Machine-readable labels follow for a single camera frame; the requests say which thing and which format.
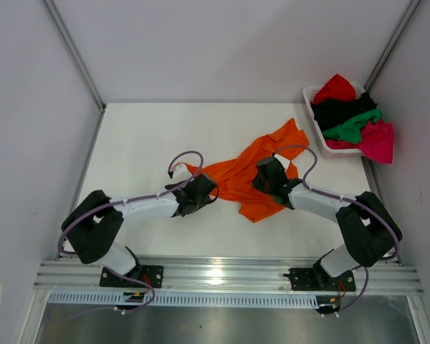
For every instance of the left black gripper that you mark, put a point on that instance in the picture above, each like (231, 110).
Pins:
(204, 201)

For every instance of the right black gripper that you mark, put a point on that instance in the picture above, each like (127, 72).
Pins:
(264, 175)

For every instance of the orange t shirt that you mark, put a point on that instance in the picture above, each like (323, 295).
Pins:
(235, 177)

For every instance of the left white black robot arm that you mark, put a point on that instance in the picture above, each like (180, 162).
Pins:
(92, 228)

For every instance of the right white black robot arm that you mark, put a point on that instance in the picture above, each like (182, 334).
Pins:
(368, 230)

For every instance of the black t shirt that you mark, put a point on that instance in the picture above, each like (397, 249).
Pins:
(331, 112)

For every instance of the green t shirt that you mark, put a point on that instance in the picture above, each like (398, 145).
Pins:
(350, 130)

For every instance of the white plastic laundry basket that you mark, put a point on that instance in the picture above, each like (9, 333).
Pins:
(309, 93)

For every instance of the magenta t shirt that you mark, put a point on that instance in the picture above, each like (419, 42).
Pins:
(376, 144)

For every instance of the red t shirt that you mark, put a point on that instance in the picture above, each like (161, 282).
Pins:
(337, 88)

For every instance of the aluminium mounting rail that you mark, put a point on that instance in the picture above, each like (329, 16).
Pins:
(227, 275)

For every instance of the slotted grey cable duct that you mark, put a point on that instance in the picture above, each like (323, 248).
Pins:
(188, 299)

